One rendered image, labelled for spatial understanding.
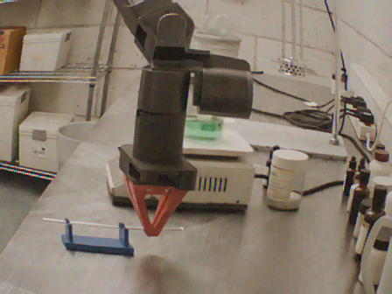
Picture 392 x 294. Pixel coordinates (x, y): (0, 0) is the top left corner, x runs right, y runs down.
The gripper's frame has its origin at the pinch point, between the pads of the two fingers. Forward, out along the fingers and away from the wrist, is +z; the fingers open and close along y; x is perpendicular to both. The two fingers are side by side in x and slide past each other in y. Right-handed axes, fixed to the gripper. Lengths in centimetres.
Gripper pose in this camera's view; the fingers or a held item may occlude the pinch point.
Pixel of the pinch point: (151, 229)
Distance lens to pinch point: 107.0
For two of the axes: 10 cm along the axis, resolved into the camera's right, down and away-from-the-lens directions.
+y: -3.3, -2.6, 9.1
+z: -1.0, 9.7, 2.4
